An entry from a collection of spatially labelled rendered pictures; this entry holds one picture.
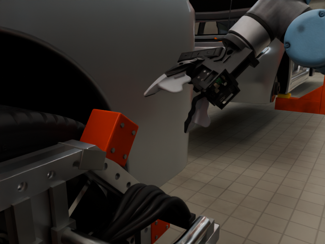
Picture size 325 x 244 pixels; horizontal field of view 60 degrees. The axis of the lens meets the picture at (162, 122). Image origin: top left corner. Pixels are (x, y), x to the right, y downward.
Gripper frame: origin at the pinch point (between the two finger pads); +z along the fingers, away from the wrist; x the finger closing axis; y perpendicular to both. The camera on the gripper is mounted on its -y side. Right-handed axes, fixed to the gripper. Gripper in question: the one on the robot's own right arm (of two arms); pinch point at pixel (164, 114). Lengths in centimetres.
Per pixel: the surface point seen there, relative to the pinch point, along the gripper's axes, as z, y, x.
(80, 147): 12.8, 5.7, -13.2
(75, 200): 26.0, -0.1, -1.1
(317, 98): -132, -141, 284
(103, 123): 8.9, -0.2, -9.2
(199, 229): 8.0, 22.7, 1.4
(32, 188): 18.8, 11.9, -18.3
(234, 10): -140, -246, 179
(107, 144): 10.5, 4.1, -8.3
